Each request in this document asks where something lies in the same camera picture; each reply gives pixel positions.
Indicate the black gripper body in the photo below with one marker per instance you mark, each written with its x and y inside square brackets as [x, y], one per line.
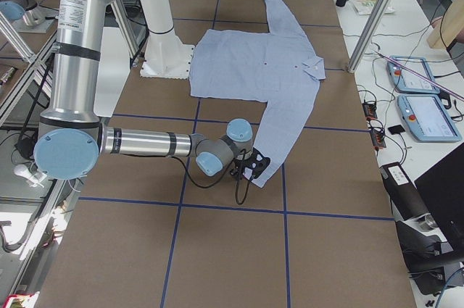
[241, 168]

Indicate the light blue striped shirt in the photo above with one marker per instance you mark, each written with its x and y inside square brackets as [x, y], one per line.
[279, 68]

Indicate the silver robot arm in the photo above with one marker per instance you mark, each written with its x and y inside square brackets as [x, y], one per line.
[71, 136]

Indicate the upper blue teach pendant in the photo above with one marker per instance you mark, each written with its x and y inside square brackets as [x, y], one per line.
[407, 82]

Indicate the blue teach pendant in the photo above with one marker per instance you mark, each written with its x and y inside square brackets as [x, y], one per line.
[407, 82]
[427, 119]

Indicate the lower blue teach pendant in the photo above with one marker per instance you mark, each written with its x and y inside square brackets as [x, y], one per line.
[427, 119]

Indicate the black monitor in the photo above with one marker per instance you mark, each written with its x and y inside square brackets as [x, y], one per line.
[441, 189]

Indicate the aluminium frame post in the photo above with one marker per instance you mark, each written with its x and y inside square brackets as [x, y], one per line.
[367, 34]

